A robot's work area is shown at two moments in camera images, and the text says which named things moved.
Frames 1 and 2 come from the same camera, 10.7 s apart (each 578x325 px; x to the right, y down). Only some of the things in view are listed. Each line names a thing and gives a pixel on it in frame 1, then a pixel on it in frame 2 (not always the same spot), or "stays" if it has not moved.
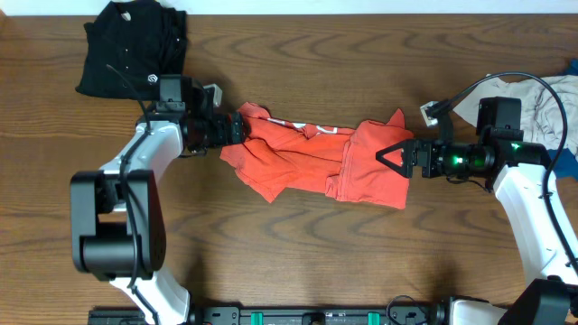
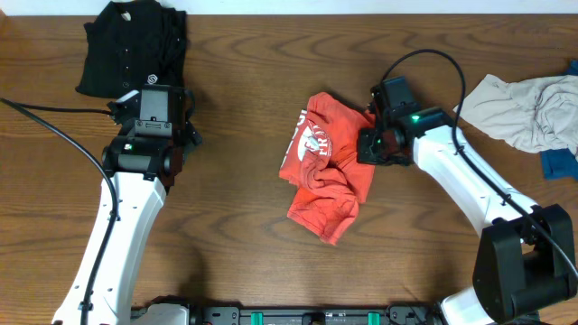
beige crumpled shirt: (541, 116) stays
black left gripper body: (206, 134) to (186, 139)
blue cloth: (566, 164) stays
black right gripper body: (455, 159) to (375, 148)
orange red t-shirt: (277, 153) to (321, 167)
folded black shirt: (130, 45) stays
